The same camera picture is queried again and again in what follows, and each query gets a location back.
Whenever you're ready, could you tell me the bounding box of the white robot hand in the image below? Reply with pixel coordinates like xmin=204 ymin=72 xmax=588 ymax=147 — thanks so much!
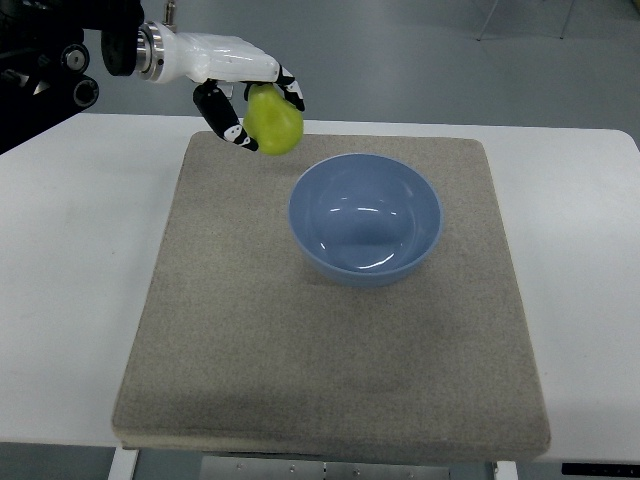
xmin=135 ymin=22 xmax=305 ymax=151

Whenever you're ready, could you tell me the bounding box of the green pear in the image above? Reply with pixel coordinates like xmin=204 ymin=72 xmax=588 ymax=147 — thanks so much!
xmin=243 ymin=84 xmax=304 ymax=156

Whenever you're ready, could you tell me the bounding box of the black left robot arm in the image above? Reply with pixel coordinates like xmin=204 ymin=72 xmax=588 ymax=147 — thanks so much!
xmin=1 ymin=1 xmax=305 ymax=155

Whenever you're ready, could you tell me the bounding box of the blue ceramic bowl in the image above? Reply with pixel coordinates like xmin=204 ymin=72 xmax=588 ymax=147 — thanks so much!
xmin=288 ymin=153 xmax=444 ymax=288

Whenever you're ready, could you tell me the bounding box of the grey fabric mat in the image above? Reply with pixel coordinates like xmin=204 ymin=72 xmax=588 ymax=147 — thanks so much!
xmin=112 ymin=132 xmax=551 ymax=464

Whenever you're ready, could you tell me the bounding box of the white table leg frame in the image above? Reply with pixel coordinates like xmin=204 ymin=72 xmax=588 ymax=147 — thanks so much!
xmin=107 ymin=447 xmax=140 ymax=480

